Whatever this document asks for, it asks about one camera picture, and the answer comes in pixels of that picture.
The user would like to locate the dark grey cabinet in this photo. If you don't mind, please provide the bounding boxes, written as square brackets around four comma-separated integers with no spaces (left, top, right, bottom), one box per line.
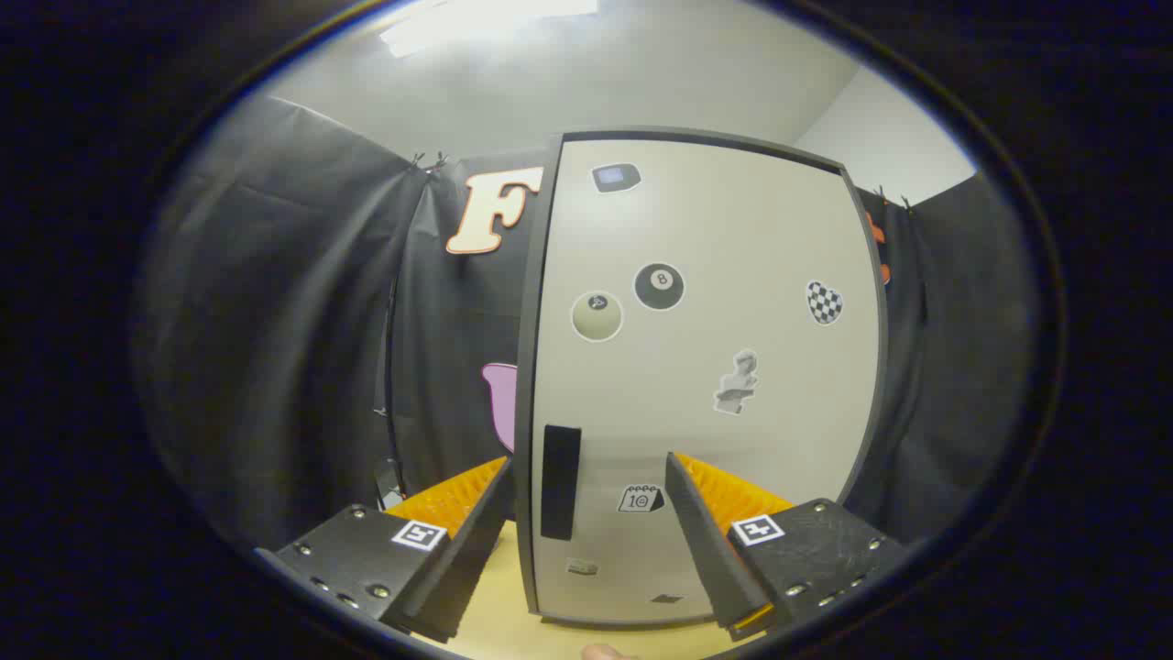
[513,128,890,630]

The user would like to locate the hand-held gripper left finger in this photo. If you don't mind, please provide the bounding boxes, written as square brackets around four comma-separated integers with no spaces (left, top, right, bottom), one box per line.
[255,456,516,644]

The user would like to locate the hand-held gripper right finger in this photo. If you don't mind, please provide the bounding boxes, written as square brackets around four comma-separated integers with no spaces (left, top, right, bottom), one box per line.
[664,451,908,643]

